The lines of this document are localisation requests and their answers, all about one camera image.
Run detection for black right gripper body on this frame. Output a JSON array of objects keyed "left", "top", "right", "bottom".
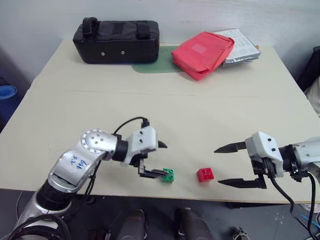
[{"left": 251, "top": 156, "right": 276, "bottom": 190}]

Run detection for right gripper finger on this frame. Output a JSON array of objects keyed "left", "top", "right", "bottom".
[
  {"left": 217, "top": 177, "right": 258, "bottom": 189},
  {"left": 213, "top": 141, "right": 247, "bottom": 154}
]

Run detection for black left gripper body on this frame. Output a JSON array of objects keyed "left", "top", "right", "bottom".
[{"left": 131, "top": 150, "right": 151, "bottom": 179}]

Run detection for green toy brick cube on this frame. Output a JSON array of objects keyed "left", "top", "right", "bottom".
[{"left": 161, "top": 167, "right": 176, "bottom": 184}]

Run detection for red toy brick cube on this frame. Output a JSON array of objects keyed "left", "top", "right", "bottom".
[{"left": 196, "top": 167, "right": 216, "bottom": 184}]

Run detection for dark rounded shape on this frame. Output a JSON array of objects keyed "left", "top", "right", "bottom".
[
  {"left": 174, "top": 207, "right": 214, "bottom": 240},
  {"left": 116, "top": 208, "right": 149, "bottom": 240}
]

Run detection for green table mat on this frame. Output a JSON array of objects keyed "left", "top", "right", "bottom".
[{"left": 131, "top": 45, "right": 186, "bottom": 75}]

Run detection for red fabric pouch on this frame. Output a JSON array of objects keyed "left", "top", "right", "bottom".
[{"left": 170, "top": 31, "right": 237, "bottom": 82}]

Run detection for silver printed foil package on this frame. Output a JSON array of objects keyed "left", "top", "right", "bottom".
[{"left": 213, "top": 28, "right": 262, "bottom": 68}]

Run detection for black padded bag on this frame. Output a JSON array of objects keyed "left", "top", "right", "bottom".
[{"left": 72, "top": 16, "right": 161, "bottom": 65}]

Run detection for black object beside table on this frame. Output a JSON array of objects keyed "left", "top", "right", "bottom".
[{"left": 296, "top": 45, "right": 320, "bottom": 92}]

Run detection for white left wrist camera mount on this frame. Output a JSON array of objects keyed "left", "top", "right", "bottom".
[{"left": 120, "top": 126, "right": 159, "bottom": 167}]

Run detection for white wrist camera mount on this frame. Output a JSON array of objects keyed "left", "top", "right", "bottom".
[
  {"left": 244, "top": 131, "right": 285, "bottom": 179},
  {"left": 120, "top": 126, "right": 159, "bottom": 167}
]

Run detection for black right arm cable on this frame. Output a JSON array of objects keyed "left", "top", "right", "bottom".
[{"left": 266, "top": 159, "right": 320, "bottom": 240}]

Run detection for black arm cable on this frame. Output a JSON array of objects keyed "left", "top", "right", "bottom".
[
  {"left": 63, "top": 116, "right": 151, "bottom": 223},
  {"left": 266, "top": 159, "right": 320, "bottom": 240}
]

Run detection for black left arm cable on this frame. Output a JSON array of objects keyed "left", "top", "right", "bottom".
[{"left": 63, "top": 116, "right": 151, "bottom": 223}]

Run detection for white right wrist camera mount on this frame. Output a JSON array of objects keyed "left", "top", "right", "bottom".
[{"left": 244, "top": 131, "right": 285, "bottom": 179}]

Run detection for black robot body cables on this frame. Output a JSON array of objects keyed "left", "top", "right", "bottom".
[{"left": 0, "top": 213, "right": 72, "bottom": 240}]

